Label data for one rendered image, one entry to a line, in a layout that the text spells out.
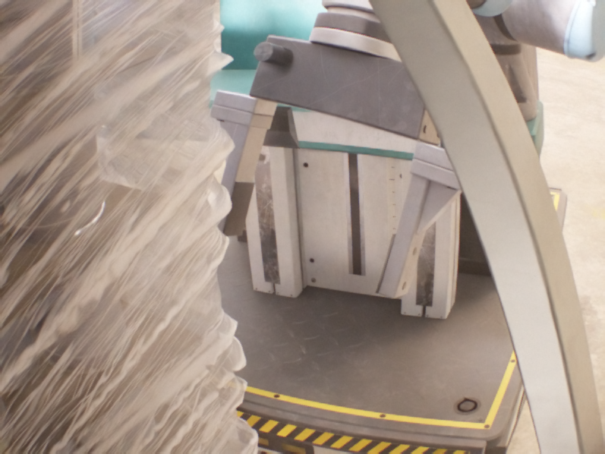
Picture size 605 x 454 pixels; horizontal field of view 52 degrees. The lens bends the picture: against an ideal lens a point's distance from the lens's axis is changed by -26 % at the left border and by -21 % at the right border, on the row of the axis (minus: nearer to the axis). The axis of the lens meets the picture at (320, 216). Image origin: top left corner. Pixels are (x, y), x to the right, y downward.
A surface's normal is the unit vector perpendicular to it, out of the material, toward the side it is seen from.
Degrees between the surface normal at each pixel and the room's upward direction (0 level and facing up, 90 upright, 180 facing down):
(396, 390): 0
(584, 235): 0
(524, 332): 90
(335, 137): 90
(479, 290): 0
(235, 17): 90
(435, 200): 67
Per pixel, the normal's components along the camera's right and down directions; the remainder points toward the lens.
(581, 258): -0.05, -0.90
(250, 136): 0.86, 0.29
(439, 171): -0.44, 0.01
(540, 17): -0.71, 0.47
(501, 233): -0.50, 0.40
